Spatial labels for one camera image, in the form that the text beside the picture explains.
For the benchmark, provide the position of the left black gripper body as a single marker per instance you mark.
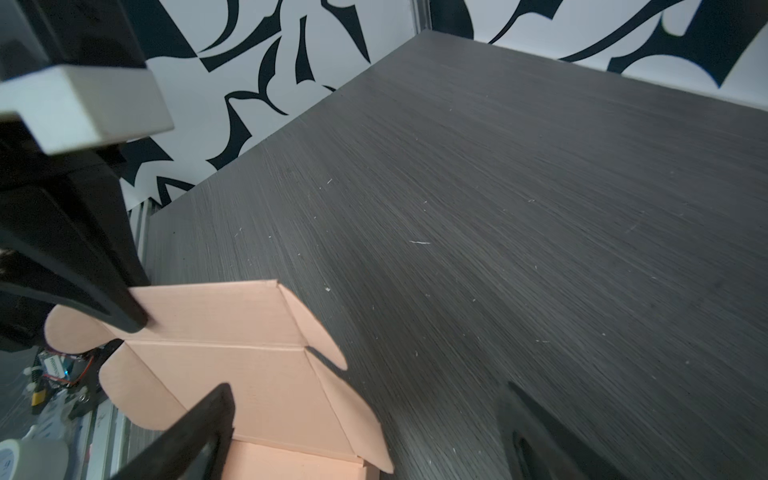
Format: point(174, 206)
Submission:
point(40, 34)

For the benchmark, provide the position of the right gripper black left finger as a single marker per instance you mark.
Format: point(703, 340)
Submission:
point(195, 447)

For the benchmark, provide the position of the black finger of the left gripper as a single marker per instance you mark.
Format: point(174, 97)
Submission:
point(47, 256)

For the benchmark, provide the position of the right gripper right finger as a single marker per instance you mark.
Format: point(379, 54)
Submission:
point(538, 446)

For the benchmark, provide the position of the orange cardboard box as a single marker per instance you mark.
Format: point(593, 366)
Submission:
point(295, 418)

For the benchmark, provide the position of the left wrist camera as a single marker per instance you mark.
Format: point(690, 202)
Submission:
point(69, 108)

